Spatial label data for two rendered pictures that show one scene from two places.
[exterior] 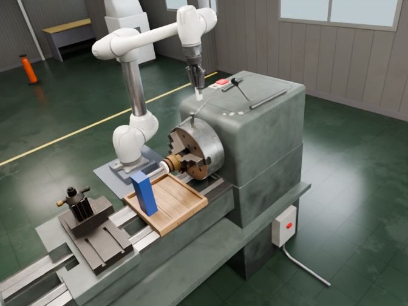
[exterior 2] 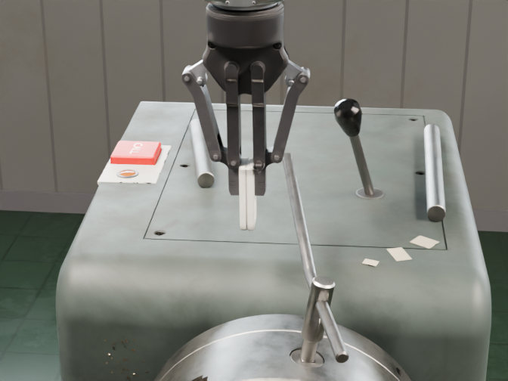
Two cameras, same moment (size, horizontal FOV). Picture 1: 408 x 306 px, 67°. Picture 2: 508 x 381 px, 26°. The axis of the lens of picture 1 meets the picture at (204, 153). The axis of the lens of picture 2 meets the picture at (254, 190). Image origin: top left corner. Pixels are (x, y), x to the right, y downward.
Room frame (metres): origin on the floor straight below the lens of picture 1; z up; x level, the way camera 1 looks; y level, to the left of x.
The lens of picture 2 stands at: (0.80, 0.76, 1.81)
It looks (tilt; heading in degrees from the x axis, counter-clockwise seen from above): 24 degrees down; 311
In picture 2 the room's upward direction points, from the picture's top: straight up
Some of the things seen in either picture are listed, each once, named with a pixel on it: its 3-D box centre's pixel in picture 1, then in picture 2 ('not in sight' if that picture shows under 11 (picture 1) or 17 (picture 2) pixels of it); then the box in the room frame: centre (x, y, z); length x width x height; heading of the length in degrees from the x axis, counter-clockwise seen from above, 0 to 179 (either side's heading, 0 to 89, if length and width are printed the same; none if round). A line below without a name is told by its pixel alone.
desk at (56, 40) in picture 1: (78, 38); not in sight; (8.59, 2.82, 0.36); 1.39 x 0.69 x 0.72; 125
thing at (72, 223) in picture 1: (89, 215); not in sight; (1.10, 0.58, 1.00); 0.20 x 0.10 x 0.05; 126
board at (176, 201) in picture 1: (164, 200); not in sight; (1.24, 0.25, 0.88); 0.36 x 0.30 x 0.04; 36
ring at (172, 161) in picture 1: (172, 163); not in sight; (1.30, 0.17, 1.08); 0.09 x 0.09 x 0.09; 36
